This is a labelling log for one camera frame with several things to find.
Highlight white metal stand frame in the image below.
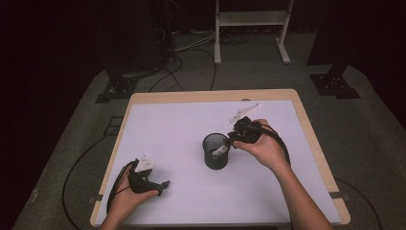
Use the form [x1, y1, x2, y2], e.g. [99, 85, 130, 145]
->
[214, 0, 295, 65]

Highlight black tape strip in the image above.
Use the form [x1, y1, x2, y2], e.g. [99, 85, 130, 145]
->
[329, 191, 351, 201]
[87, 194, 104, 205]

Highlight person's left hand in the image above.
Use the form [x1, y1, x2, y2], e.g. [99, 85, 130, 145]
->
[106, 164, 161, 222]

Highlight black mesh cup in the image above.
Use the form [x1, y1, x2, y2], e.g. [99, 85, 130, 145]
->
[201, 132, 231, 171]

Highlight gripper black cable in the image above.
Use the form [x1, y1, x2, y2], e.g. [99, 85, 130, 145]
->
[252, 123, 292, 168]
[106, 160, 137, 215]

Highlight black stand with base plate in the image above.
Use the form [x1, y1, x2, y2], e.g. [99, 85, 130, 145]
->
[95, 71, 139, 104]
[309, 61, 362, 101]

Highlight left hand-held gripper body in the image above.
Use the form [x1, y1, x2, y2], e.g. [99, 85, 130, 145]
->
[127, 154, 163, 196]

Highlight white floor cables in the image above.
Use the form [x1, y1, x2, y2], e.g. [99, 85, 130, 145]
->
[172, 31, 218, 54]

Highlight white rectangular eraser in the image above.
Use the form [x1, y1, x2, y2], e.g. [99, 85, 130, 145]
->
[212, 145, 230, 157]

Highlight wooden table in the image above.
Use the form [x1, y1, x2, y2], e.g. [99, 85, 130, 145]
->
[89, 88, 351, 228]

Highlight person's right hand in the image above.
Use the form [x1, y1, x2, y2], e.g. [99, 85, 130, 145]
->
[233, 118, 291, 173]

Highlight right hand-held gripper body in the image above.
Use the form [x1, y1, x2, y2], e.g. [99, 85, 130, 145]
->
[227, 103, 263, 146]

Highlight black floor cable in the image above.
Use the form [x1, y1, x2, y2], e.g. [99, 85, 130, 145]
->
[61, 135, 111, 230]
[147, 47, 218, 93]
[334, 176, 384, 230]

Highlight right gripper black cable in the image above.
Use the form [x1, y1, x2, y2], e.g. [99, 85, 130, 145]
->
[252, 123, 292, 168]

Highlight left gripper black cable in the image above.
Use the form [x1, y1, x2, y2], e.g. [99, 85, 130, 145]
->
[106, 160, 137, 215]

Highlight dark equipment rack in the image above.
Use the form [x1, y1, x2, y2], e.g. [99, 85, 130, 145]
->
[103, 0, 175, 73]

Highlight white table mat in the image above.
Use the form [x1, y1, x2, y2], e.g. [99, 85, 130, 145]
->
[95, 100, 343, 226]

